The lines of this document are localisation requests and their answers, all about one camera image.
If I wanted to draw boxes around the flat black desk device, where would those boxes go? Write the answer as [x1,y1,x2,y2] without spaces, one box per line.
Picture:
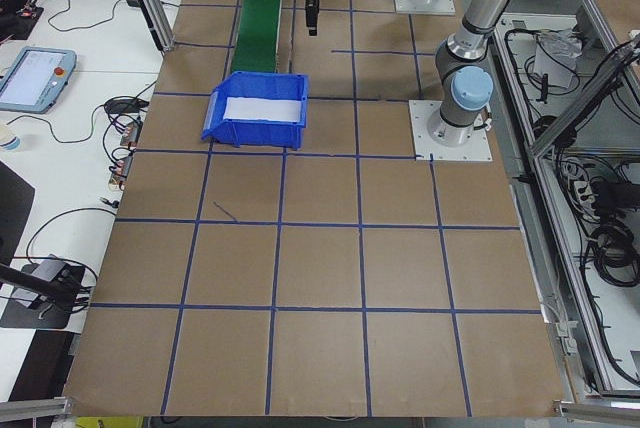
[103,97,150,115]

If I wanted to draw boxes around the black electronics board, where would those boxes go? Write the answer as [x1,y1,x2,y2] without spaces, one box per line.
[0,3,45,42]

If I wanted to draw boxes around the small brown circuit board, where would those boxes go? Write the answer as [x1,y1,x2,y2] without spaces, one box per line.
[121,117,145,148]

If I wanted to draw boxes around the black cable with plug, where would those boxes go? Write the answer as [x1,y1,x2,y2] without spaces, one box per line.
[24,195,120,272]

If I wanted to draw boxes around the V-shaped metal bar frame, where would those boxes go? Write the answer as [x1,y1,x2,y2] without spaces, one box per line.
[492,0,640,399]

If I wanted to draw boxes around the white desk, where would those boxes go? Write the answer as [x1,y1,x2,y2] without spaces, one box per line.
[0,0,199,402]

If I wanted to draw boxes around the black power brick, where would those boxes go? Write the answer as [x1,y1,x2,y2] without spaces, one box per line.
[592,180,640,209]

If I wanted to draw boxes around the white crumpled paper box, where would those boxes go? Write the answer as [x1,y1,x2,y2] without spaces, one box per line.
[532,30,584,92]

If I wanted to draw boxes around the yellow green object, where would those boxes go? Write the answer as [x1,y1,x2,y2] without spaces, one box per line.
[74,415,146,428]

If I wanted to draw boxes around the green belt conveyor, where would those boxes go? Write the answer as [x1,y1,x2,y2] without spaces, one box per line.
[230,0,286,74]

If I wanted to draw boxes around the white cup blue band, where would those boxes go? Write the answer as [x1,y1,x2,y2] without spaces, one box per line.
[0,123,24,152]

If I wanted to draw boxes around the white foam pad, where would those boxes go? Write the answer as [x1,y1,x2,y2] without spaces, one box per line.
[223,96,304,124]

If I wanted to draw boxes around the black boom bar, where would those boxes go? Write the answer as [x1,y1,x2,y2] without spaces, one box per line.
[0,262,84,305]

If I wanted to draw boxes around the grey camera box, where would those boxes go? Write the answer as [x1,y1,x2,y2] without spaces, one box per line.
[32,255,66,282]

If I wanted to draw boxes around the aluminium extrusion bar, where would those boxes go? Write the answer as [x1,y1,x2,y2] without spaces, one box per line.
[0,396,75,422]
[552,391,640,419]

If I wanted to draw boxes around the grey metal bracket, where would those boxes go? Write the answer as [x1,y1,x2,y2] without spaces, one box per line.
[551,320,580,357]

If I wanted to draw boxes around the black flat panel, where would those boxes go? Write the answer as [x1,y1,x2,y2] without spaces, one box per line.
[0,160,37,269]

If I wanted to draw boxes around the blue plastic storage bin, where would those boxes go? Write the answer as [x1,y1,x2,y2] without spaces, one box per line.
[199,70,310,152]

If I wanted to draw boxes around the long brown circuit board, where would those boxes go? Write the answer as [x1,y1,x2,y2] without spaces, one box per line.
[108,151,135,190]

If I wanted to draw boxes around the black stand base plate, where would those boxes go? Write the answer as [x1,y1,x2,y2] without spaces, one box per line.
[0,260,87,332]

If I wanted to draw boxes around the light blue teach pendant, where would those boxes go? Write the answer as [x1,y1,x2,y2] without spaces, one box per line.
[0,46,78,114]

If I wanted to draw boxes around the coiled black cable bundle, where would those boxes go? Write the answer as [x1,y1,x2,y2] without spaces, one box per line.
[584,220,640,289]

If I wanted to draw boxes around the white power strip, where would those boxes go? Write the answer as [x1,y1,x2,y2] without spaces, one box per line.
[564,162,601,222]

